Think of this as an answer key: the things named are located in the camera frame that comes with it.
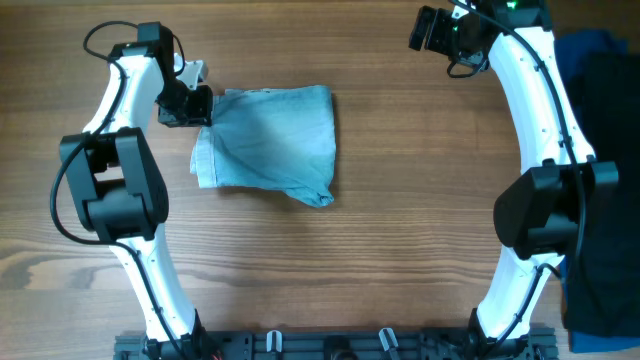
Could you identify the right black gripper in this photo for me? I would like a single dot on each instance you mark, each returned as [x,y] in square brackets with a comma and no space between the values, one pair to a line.
[438,19]

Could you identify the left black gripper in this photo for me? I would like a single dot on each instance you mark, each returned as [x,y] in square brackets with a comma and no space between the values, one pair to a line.
[201,115]

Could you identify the light blue denim shorts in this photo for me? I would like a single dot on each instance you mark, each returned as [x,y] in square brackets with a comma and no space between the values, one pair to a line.
[270,139]

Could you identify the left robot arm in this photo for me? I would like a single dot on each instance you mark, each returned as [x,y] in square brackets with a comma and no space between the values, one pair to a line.
[109,190]

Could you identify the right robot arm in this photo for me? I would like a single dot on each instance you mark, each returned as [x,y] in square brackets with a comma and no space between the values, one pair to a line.
[543,216]

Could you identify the black cloth garment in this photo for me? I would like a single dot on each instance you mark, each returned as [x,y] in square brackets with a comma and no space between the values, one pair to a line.
[610,200]

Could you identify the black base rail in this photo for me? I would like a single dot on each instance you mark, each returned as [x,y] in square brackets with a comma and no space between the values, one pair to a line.
[350,345]

